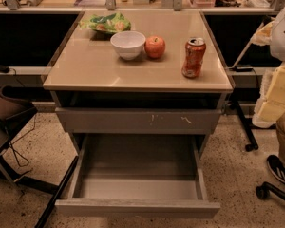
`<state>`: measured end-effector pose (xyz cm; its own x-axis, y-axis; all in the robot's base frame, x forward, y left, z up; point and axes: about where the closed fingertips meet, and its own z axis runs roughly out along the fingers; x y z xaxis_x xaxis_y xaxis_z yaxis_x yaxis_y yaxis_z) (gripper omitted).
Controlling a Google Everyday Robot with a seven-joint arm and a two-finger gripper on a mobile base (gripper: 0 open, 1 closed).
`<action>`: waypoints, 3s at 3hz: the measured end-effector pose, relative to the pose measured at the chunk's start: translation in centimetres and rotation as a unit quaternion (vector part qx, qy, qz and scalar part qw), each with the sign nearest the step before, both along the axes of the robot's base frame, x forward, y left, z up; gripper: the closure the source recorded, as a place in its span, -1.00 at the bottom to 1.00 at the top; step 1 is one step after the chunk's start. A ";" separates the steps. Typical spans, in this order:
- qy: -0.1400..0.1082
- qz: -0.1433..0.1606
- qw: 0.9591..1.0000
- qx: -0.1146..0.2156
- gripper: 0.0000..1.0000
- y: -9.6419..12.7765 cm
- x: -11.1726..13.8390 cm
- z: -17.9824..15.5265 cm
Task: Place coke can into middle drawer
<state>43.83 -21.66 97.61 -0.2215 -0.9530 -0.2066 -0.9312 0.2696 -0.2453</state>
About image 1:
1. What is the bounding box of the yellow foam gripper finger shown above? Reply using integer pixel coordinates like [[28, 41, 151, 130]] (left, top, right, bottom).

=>
[[250, 21, 274, 46], [256, 63, 285, 123]]

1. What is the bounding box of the red coke can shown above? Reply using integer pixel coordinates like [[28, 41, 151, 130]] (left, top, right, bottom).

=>
[[181, 37, 206, 78]]

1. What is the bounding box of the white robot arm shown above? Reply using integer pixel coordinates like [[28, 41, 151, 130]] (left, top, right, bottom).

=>
[[251, 7, 285, 128]]

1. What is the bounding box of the open grey middle drawer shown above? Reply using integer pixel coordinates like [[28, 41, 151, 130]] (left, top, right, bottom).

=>
[[56, 134, 220, 219]]

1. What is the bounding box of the grey drawer cabinet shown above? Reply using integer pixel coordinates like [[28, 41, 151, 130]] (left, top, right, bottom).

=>
[[44, 10, 233, 135]]

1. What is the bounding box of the white leaning stick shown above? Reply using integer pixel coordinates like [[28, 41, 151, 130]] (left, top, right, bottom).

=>
[[229, 22, 264, 70]]

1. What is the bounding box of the black power adapter right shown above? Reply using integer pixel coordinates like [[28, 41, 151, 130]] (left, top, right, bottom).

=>
[[235, 65, 253, 72]]

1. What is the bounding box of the black power adapter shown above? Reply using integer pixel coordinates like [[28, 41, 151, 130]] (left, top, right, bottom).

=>
[[235, 65, 253, 72], [0, 65, 10, 73]]

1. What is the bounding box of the black striped sneaker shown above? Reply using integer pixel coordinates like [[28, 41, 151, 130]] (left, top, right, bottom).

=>
[[267, 155, 285, 184]]

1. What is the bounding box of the red apple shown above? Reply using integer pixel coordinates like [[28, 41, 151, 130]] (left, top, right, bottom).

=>
[[144, 36, 165, 59]]

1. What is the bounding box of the white bowl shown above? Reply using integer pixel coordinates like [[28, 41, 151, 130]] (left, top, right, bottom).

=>
[[110, 30, 145, 60]]

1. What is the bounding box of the green chip bag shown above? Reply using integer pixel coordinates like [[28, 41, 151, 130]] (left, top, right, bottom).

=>
[[79, 12, 131, 34]]

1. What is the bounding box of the black pole on floor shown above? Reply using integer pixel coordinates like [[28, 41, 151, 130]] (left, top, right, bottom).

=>
[[34, 156, 78, 228]]

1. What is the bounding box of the black power adapter left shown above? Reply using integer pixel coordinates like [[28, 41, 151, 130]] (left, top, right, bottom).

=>
[[0, 65, 10, 73]]

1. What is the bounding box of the brown office chair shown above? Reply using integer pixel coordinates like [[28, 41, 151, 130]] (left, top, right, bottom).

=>
[[0, 86, 58, 195]]

